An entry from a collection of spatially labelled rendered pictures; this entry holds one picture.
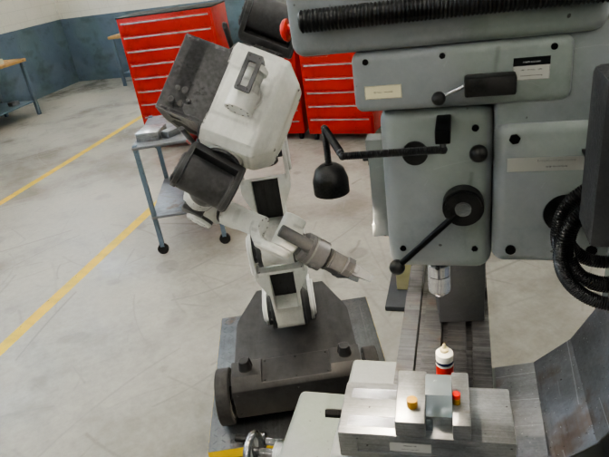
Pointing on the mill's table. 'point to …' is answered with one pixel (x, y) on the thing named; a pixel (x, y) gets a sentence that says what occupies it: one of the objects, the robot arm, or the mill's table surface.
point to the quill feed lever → (467, 204)
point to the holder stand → (464, 295)
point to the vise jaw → (403, 425)
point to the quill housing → (437, 183)
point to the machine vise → (459, 445)
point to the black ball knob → (478, 153)
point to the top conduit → (413, 12)
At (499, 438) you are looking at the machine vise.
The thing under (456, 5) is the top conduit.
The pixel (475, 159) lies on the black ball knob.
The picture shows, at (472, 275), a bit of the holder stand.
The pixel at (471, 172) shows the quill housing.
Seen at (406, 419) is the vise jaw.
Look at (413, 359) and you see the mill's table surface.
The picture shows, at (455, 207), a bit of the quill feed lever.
